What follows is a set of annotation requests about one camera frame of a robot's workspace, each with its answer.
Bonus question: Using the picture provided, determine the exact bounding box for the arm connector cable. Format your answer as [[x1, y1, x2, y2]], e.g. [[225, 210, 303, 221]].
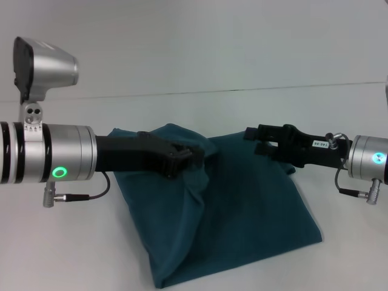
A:
[[334, 156, 372, 196], [43, 172, 111, 209]]

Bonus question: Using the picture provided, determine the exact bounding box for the teal FREE print t-shirt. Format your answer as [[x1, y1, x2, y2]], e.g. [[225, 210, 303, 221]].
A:
[[107, 122, 324, 290]]

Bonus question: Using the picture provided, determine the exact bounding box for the left arm connector cable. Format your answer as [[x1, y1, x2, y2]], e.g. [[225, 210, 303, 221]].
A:
[[43, 172, 111, 209]]

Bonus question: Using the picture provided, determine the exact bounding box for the right arm connector cable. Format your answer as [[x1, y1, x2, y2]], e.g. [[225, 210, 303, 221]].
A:
[[334, 156, 372, 196]]

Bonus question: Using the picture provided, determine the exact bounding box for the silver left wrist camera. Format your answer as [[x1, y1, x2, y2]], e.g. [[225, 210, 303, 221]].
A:
[[13, 36, 80, 104]]

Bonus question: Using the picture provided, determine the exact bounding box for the silver left camera mount bracket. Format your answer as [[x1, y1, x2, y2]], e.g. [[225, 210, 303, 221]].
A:
[[18, 101, 47, 142]]

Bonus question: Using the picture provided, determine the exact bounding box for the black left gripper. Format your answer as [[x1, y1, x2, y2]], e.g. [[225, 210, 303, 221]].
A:
[[95, 130, 206, 180]]

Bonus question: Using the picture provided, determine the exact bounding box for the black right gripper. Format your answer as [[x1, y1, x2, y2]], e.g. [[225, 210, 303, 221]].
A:
[[245, 123, 350, 170]]

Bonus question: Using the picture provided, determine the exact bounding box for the small silver wrist stud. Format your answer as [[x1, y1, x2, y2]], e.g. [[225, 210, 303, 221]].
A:
[[325, 132, 343, 150]]

